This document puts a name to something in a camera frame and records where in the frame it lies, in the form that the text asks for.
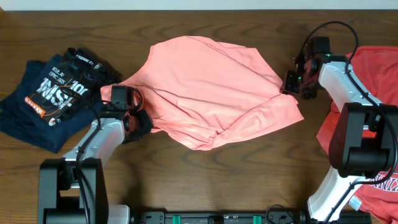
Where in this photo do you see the red printed t-shirt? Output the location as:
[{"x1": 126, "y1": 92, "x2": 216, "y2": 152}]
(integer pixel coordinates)
[{"x1": 317, "y1": 46, "x2": 397, "y2": 223}]

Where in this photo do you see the light pink t-shirt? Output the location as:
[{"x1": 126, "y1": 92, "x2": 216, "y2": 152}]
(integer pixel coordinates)
[{"x1": 99, "y1": 35, "x2": 305, "y2": 151}]

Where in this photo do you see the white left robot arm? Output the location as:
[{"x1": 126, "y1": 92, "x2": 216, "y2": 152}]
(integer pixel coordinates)
[{"x1": 37, "y1": 103, "x2": 153, "y2": 224}]

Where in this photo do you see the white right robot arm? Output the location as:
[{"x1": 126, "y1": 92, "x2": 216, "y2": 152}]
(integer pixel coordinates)
[{"x1": 282, "y1": 54, "x2": 397, "y2": 223}]

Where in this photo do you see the black printed folded shirt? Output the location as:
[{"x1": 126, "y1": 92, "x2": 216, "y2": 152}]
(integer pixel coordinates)
[{"x1": 24, "y1": 47, "x2": 120, "y2": 126}]

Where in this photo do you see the navy blue folded shirt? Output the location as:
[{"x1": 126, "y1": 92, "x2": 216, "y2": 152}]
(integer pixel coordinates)
[{"x1": 1, "y1": 54, "x2": 94, "y2": 153}]

